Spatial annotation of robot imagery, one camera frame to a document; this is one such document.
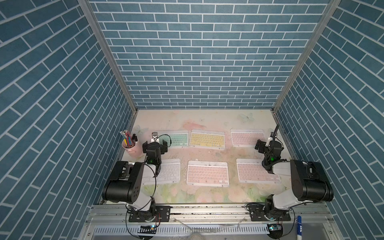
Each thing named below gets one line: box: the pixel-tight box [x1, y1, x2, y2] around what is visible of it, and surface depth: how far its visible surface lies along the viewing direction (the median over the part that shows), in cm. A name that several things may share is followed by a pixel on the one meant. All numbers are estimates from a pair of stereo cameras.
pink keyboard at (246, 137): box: [230, 129, 266, 147], surface depth 107 cm
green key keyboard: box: [154, 130, 189, 148], surface depth 104 cm
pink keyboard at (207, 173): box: [186, 160, 229, 187], surface depth 88 cm
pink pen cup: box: [121, 139, 143, 158], surface depth 90 cm
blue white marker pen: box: [297, 215, 303, 237], surface depth 71 cm
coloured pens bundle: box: [119, 129, 138, 148], surface depth 88 cm
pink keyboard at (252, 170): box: [236, 158, 281, 184], surface depth 88 cm
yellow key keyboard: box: [189, 129, 226, 150], surface depth 104 cm
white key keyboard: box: [141, 158, 181, 185], surface depth 88 cm
